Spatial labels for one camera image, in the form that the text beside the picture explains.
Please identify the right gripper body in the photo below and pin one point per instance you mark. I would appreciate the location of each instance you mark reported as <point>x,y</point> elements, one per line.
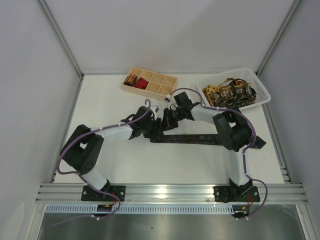
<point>167,120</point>

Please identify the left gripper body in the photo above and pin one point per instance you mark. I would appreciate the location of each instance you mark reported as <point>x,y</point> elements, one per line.
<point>152,128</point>

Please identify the brown blue-flowered tie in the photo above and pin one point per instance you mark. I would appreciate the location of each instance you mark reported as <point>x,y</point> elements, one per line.
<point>197,139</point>

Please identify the white plastic basket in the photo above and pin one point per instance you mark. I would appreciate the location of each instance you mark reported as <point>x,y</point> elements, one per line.
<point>246,74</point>

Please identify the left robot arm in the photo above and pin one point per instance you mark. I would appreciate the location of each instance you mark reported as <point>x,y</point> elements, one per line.
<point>82,150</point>

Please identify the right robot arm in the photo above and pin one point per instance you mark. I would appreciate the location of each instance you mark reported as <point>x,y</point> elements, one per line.
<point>233,130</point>

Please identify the yellow patterned tie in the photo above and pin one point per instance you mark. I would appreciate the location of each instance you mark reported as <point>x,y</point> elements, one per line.
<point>221,96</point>

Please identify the wooden compartment box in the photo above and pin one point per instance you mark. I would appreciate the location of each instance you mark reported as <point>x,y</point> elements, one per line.
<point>160,85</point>

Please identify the rolled red tie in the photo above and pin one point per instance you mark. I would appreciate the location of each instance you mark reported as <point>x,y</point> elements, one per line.
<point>141,84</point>

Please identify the rolled brown patterned tie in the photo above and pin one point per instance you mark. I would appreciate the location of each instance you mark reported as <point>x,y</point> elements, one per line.
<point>131,80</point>

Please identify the red tie in basket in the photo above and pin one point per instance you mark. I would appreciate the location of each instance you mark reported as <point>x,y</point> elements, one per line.
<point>240,81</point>

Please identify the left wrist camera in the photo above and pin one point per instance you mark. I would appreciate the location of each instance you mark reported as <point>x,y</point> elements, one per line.
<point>154,109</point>

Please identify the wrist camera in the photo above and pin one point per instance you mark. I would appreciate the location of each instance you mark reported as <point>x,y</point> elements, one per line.
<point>154,109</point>
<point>168,98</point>

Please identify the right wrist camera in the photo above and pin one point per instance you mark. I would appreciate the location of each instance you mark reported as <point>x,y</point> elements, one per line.
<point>168,98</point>

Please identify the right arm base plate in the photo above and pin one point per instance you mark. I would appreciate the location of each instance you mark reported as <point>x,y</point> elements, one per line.
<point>228,193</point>

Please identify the white slotted cable duct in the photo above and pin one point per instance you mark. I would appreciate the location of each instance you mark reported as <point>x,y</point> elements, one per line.
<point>162,209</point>

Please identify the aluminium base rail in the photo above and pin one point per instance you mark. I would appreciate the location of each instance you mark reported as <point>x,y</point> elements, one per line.
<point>64,193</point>

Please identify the right aluminium frame post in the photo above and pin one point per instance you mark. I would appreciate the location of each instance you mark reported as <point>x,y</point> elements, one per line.
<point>279,34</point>

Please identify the aluminium frame post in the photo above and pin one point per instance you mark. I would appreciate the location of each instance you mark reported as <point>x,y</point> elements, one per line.
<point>44,7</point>
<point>279,34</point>

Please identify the left aluminium frame post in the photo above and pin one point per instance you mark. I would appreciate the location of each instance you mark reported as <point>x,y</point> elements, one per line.
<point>44,7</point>

